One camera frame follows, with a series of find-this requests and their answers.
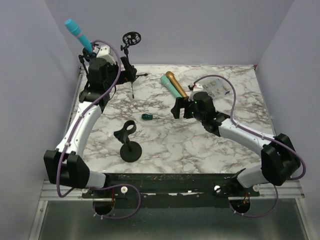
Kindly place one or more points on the mint green microphone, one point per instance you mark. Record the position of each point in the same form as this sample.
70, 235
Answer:
166, 83

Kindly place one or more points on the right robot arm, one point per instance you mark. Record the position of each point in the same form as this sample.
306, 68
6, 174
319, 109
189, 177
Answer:
278, 161

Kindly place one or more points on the clear plastic screw box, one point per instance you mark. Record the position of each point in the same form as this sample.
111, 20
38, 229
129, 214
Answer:
215, 87

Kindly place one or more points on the gold microphone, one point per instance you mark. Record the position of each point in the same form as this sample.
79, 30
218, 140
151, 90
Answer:
175, 83

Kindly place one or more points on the black clip microphone stand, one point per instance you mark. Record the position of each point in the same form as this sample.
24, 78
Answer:
130, 151

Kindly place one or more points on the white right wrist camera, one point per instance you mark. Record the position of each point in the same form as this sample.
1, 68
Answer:
195, 87

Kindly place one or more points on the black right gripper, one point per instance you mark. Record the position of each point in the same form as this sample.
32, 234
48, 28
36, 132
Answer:
181, 103

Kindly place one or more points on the green handled screwdriver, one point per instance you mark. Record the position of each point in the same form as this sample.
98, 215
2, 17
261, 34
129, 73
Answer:
147, 117

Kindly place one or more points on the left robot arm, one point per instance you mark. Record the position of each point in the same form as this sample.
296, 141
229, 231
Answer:
65, 165

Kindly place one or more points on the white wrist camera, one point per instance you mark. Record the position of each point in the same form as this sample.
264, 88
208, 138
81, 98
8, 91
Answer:
106, 53
195, 87

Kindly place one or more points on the blue microphone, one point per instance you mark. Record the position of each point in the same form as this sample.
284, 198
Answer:
76, 31

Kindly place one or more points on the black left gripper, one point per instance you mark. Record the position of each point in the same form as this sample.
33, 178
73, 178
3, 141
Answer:
129, 75

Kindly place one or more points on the black round base stand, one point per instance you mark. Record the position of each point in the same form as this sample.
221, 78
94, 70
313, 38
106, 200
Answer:
84, 57

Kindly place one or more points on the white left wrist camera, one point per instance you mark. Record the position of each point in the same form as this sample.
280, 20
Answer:
106, 53

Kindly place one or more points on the black front table rail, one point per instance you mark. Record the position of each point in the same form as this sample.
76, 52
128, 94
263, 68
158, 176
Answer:
161, 191

